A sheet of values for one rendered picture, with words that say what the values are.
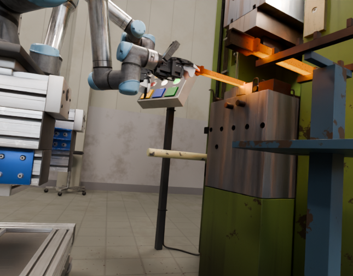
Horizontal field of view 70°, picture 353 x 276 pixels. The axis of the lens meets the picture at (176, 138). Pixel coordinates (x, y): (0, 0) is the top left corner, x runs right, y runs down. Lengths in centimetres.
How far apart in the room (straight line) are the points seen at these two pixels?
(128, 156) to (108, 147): 36
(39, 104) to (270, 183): 87
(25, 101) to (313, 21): 115
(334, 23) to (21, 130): 119
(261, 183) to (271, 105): 32
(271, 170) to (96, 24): 89
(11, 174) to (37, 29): 405
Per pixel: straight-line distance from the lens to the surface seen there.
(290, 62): 87
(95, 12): 109
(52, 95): 67
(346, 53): 122
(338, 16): 131
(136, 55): 100
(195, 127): 441
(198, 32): 492
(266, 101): 111
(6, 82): 70
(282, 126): 116
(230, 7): 161
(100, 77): 104
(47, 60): 125
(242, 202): 115
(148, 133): 420
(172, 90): 159
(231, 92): 136
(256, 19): 140
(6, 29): 78
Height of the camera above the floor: 60
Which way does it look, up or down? 5 degrees up
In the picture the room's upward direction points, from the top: 5 degrees clockwise
